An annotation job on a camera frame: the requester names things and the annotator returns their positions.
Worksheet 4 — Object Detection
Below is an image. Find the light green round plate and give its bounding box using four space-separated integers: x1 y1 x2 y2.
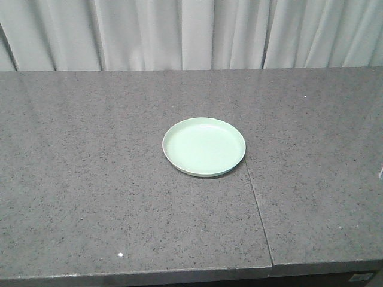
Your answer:
162 117 246 178

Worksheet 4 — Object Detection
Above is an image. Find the white pleated curtain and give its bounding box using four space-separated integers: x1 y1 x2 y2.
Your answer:
1 1 382 71

